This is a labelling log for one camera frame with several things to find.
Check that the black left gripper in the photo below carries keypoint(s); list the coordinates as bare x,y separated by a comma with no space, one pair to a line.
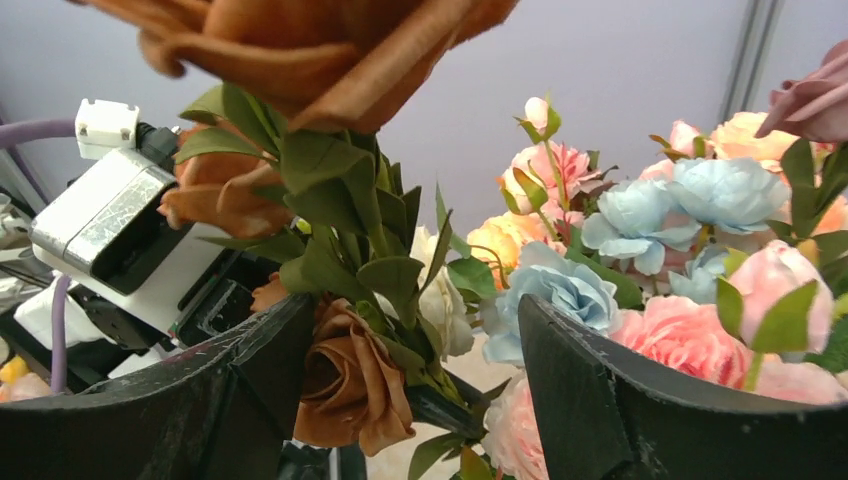
218,301

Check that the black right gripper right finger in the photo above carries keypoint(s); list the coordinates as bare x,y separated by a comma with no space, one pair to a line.
606,412

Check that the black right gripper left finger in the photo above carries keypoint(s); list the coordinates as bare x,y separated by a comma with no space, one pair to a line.
220,410

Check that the brown small rose stem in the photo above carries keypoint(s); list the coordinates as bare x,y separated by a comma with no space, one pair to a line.
284,160

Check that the colourful artificial flower bunch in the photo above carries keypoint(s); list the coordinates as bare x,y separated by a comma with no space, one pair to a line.
726,260

